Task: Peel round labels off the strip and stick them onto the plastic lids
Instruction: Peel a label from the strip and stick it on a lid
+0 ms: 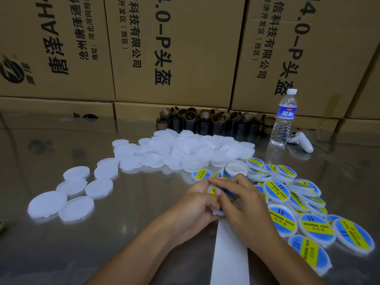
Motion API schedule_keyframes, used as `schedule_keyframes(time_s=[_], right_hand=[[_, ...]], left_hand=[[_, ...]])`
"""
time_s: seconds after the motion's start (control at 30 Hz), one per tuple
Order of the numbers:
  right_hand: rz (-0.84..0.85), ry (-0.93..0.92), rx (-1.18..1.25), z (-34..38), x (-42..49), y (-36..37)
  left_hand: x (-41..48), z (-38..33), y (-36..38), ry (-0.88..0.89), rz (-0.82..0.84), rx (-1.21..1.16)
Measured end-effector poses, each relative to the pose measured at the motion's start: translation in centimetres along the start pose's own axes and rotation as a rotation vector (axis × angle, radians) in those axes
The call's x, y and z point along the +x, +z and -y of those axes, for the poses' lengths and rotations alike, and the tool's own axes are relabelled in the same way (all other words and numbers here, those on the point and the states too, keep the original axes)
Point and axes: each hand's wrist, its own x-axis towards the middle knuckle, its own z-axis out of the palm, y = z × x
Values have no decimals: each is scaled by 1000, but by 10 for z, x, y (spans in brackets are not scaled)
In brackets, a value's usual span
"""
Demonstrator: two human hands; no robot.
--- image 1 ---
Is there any person's right hand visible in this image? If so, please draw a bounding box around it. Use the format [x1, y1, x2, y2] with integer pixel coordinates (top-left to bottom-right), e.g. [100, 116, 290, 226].
[208, 173, 281, 254]

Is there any person's left hand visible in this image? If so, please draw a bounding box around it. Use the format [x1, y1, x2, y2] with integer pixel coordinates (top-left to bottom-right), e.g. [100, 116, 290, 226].
[166, 180, 225, 246]

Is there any sticker roll with backing strip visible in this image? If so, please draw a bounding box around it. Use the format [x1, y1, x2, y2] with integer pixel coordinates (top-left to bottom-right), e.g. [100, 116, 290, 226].
[209, 160, 251, 285]

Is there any pile of white plastic lids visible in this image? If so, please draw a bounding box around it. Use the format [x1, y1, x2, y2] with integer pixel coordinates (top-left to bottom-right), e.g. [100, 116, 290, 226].
[27, 129, 256, 224]

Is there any person's left forearm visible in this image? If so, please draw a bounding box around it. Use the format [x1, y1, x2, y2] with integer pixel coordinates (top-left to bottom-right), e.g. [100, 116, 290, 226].
[86, 225, 188, 285]

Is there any person's right forearm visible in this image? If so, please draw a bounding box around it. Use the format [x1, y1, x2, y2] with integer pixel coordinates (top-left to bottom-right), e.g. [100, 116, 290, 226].
[255, 234, 327, 285]

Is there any white handheld controller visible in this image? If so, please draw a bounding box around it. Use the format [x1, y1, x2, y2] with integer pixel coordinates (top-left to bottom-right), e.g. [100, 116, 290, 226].
[288, 131, 314, 154]

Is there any row of dark cardboard tubes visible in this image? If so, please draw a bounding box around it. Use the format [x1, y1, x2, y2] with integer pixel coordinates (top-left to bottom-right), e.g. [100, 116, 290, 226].
[156, 106, 277, 137]

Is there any clear plastic water bottle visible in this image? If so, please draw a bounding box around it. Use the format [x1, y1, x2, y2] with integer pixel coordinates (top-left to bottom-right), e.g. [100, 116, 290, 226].
[270, 88, 299, 147]

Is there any stack of brown cardboard boxes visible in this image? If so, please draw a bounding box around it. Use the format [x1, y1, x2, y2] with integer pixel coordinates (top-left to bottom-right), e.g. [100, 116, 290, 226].
[0, 0, 380, 133]

